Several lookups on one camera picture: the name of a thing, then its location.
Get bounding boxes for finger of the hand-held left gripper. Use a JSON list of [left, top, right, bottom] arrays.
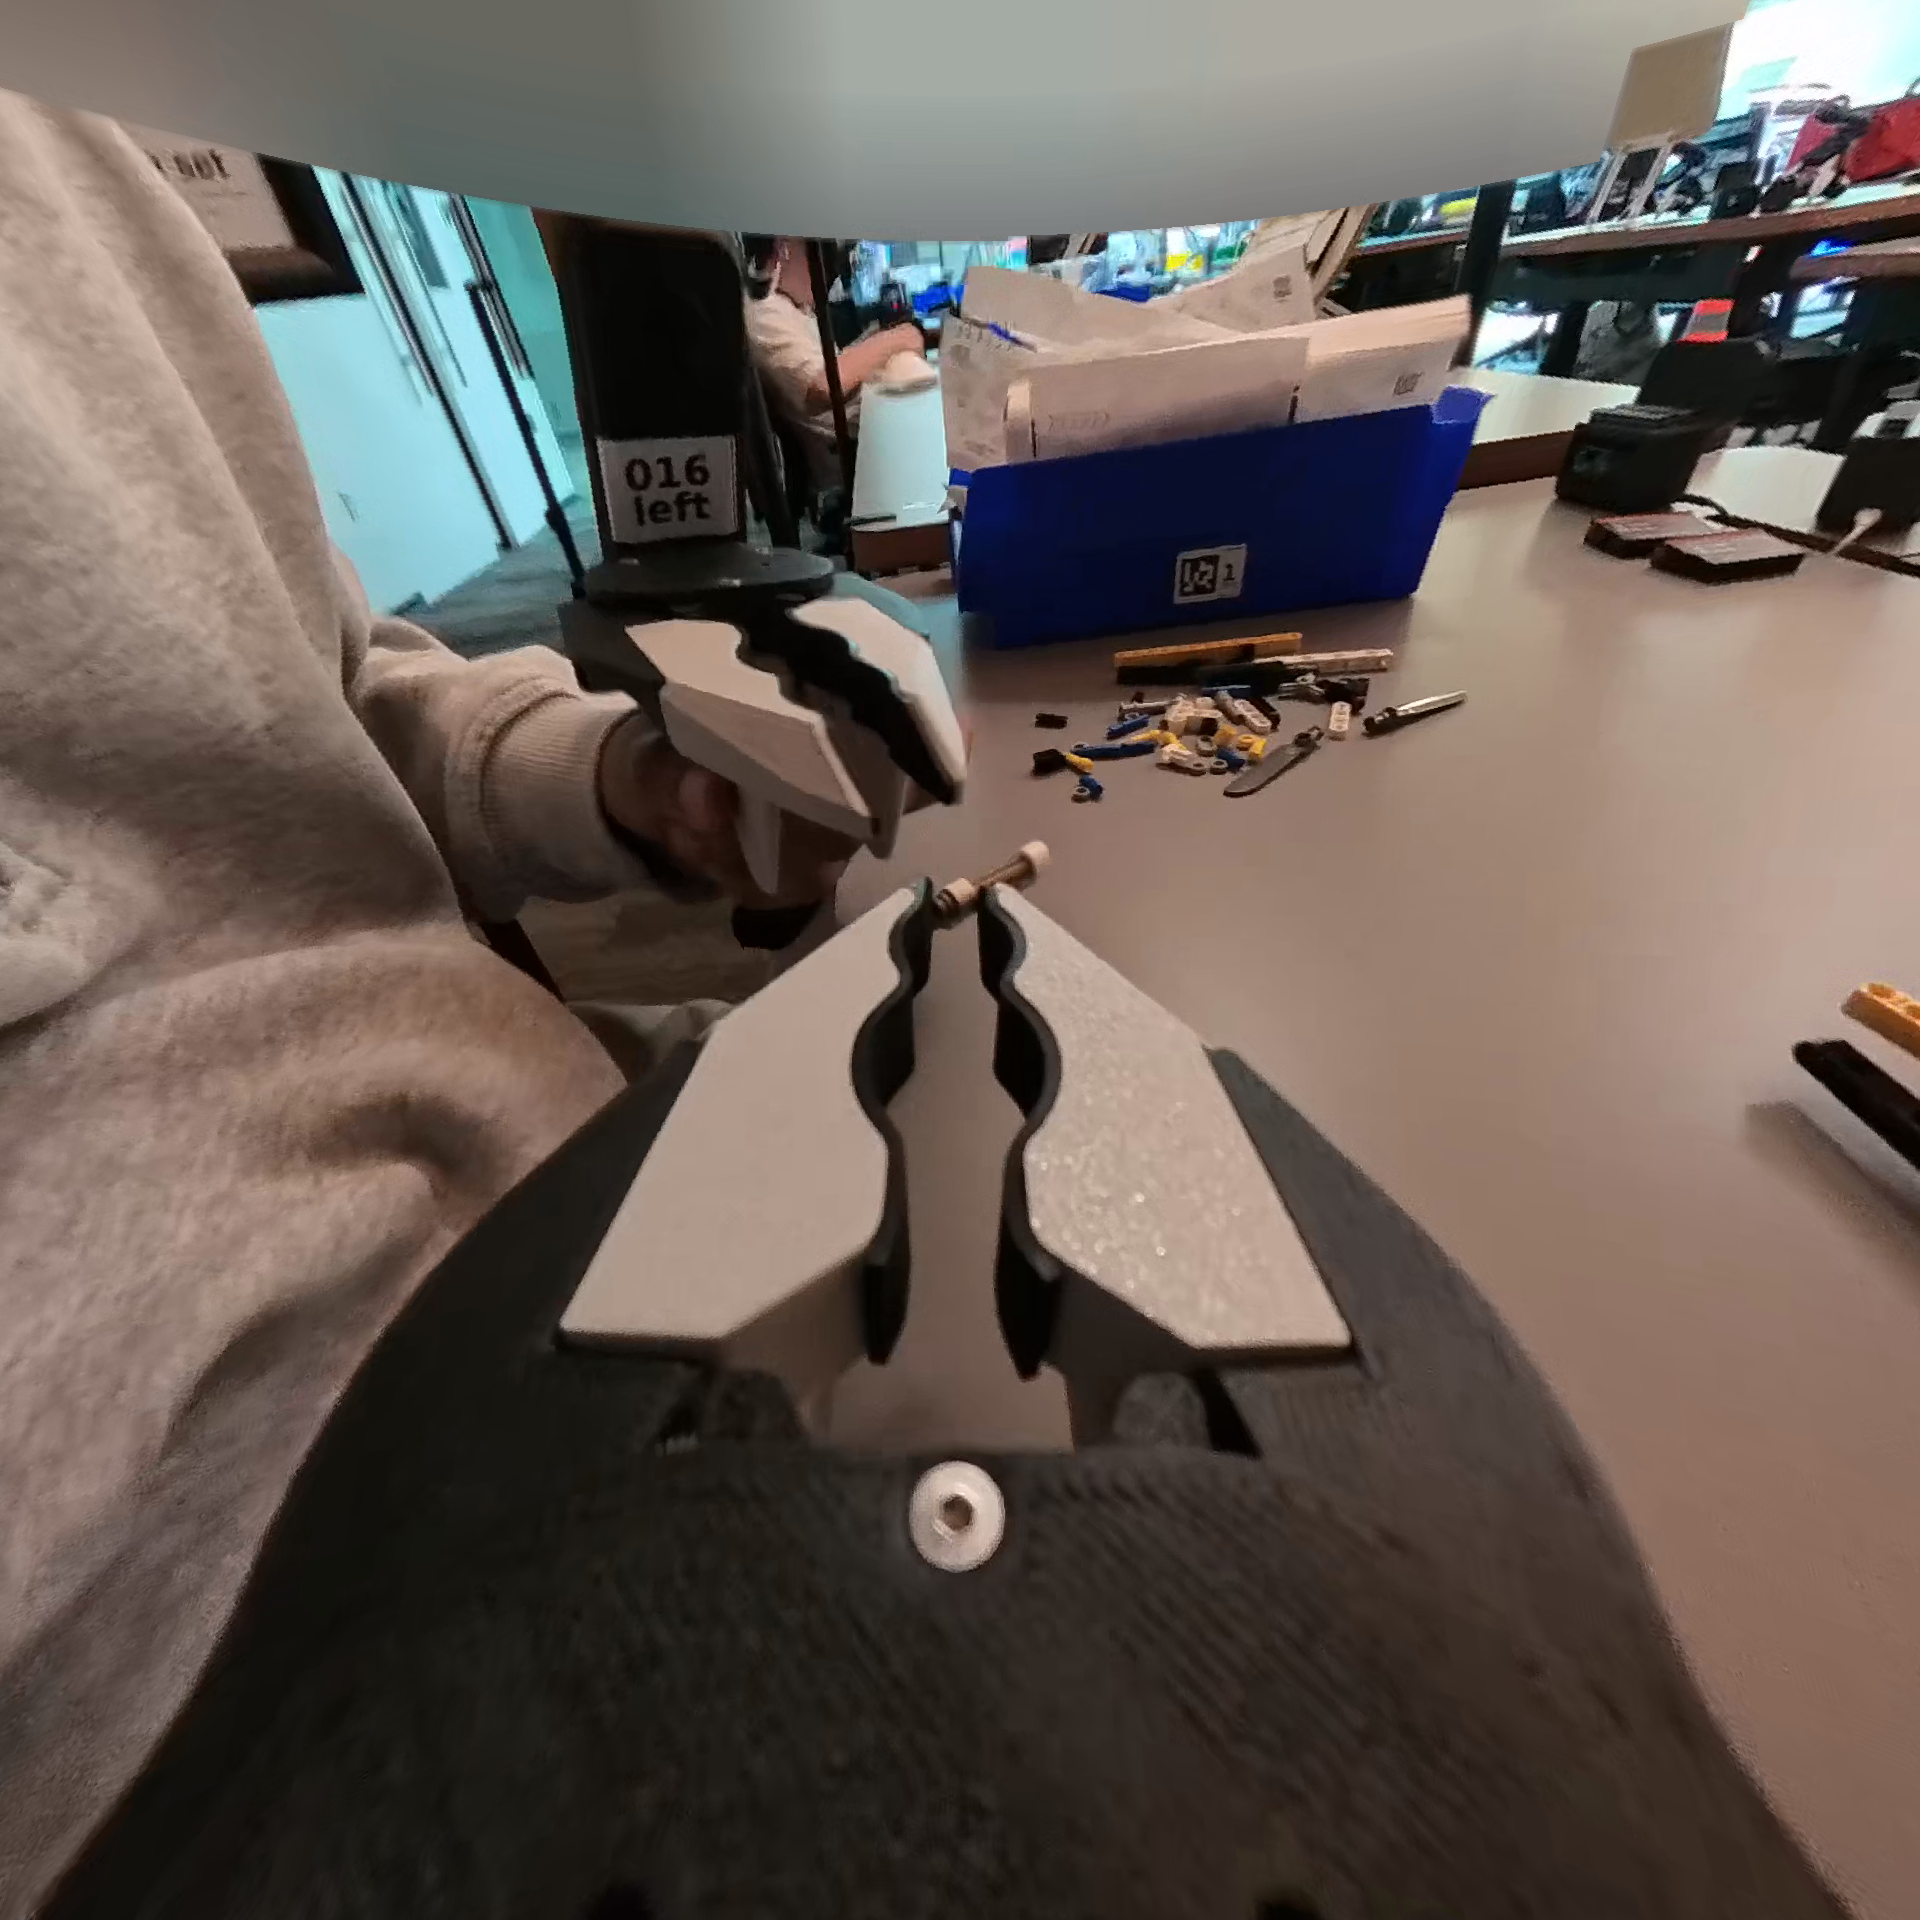
[[739, 597, 973, 859], [620, 622, 879, 846]]

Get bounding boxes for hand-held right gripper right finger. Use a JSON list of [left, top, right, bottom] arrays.
[[975, 885, 1355, 1439]]

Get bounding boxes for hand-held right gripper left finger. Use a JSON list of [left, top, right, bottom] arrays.
[[557, 882, 936, 1432]]

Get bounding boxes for tan lego axle white connectors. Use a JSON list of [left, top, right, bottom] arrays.
[[933, 839, 1052, 920]]

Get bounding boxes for person's left forearm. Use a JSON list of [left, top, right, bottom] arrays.
[[351, 598, 663, 902]]

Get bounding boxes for pile of loose lego pieces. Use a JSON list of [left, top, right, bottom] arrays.
[[1027, 631, 1471, 805]]

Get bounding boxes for partly built lego model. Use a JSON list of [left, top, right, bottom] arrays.
[[1792, 983, 1920, 1173]]

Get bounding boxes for person's left hand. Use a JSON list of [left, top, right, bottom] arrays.
[[597, 709, 752, 905]]

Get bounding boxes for blue plastic bin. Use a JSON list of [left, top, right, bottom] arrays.
[[950, 381, 1494, 648]]

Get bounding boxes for pile of white paper bags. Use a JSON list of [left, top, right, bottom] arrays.
[[942, 246, 1479, 465]]

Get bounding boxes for framed white poster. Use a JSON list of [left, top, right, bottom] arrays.
[[127, 142, 365, 301]]

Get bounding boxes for black battery charger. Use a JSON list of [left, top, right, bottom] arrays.
[[1553, 398, 1741, 510]]

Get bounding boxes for wood-edged background desk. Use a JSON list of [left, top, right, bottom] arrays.
[[1341, 186, 1920, 377]]

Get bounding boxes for black desk device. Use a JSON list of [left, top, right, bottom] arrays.
[[1814, 398, 1920, 535]]

